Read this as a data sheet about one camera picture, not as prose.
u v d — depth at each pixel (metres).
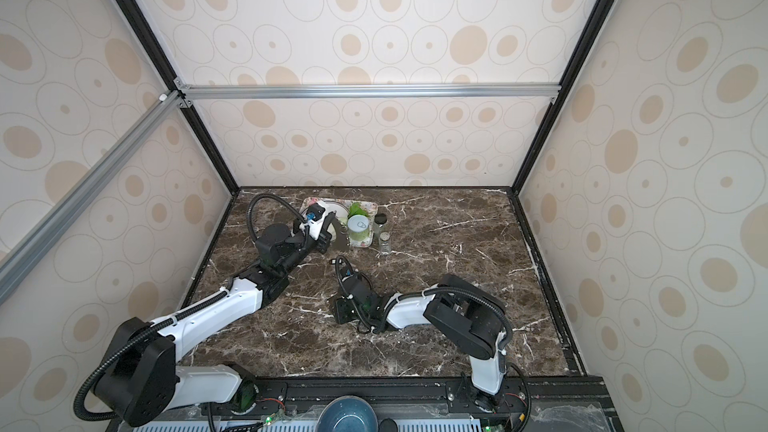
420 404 0.73
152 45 0.80
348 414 0.71
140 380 0.40
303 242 0.68
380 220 0.98
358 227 1.00
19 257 0.52
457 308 0.53
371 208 1.13
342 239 0.83
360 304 0.69
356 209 1.03
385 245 0.97
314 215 0.65
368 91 1.53
